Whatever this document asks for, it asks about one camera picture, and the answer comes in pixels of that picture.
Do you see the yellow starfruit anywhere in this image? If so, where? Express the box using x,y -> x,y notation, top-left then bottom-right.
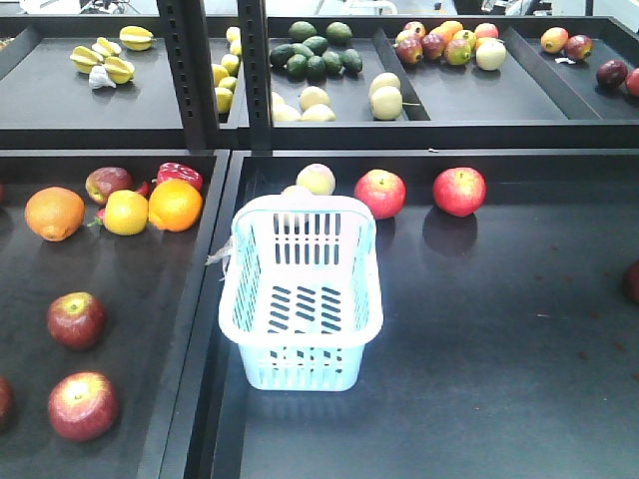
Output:
119,25 -> 155,51

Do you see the pale yellow peach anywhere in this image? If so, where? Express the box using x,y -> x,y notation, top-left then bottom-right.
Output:
296,163 -> 335,196

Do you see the dark red apple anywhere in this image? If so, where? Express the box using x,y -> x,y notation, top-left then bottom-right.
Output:
85,167 -> 134,206
46,291 -> 108,351
0,376 -> 14,427
48,371 -> 120,442

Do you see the yellow lemon-like fruit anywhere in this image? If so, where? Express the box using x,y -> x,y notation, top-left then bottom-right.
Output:
104,190 -> 149,236

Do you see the orange fruit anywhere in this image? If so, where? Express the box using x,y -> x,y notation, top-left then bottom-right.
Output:
148,179 -> 203,233
24,187 -> 85,241

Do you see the light blue plastic basket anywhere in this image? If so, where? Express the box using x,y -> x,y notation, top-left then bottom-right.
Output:
218,195 -> 383,392

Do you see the black fruit display stand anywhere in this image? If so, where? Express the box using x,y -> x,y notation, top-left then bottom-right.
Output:
1,16 -> 638,478

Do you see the white garlic bulb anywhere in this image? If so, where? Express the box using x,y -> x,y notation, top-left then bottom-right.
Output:
88,65 -> 117,90

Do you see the red bell pepper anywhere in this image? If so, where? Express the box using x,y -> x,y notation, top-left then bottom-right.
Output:
155,162 -> 204,192

